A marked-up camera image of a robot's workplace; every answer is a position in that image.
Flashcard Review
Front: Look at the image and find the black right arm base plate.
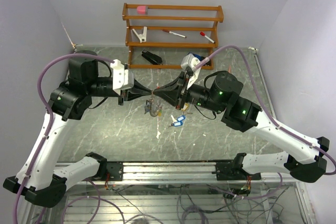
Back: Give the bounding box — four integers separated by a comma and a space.
212, 160, 261, 181

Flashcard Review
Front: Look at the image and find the black stapler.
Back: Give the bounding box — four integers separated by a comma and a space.
141, 50, 163, 65

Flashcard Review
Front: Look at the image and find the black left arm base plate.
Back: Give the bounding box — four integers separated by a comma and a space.
107, 162, 124, 181

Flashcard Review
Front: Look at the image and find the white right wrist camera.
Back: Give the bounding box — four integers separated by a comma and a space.
181, 54, 200, 89

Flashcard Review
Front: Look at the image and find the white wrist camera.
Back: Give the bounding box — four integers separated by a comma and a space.
110, 59, 134, 95
181, 54, 200, 89

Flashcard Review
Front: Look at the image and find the yellow tagged key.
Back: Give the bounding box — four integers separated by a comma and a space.
181, 103, 193, 115

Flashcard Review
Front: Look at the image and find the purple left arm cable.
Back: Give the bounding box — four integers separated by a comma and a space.
13, 53, 125, 224

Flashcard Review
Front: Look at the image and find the wooden three-tier shelf rack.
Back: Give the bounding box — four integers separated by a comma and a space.
122, 3, 224, 69

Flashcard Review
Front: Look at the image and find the red-capped white marker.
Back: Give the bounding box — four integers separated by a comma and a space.
199, 31, 215, 44

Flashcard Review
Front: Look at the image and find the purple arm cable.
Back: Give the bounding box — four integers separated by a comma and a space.
195, 45, 336, 200
13, 53, 125, 224

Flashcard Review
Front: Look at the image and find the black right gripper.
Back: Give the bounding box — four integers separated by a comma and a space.
154, 71, 226, 113

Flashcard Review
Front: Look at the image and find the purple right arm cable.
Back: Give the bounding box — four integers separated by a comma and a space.
195, 45, 336, 200

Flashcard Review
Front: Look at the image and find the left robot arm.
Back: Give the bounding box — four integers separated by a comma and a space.
3, 51, 152, 208

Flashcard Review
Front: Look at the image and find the blue stapler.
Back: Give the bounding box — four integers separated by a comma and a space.
193, 53, 212, 66

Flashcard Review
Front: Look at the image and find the white clip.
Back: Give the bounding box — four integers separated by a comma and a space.
132, 26, 148, 43

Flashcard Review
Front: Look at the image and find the blue key tag pair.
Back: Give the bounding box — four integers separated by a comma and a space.
170, 115, 186, 127

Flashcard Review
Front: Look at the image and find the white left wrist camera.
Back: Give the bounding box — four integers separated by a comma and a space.
110, 59, 134, 95

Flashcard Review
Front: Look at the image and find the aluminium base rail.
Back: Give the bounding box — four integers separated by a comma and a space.
31, 161, 305, 185

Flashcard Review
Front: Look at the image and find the pink eraser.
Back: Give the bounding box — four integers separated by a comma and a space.
136, 5, 148, 15

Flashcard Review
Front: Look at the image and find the large keyring with keys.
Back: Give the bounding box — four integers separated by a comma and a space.
144, 98, 162, 117

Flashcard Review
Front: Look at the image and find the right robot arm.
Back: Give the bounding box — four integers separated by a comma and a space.
153, 71, 330, 183

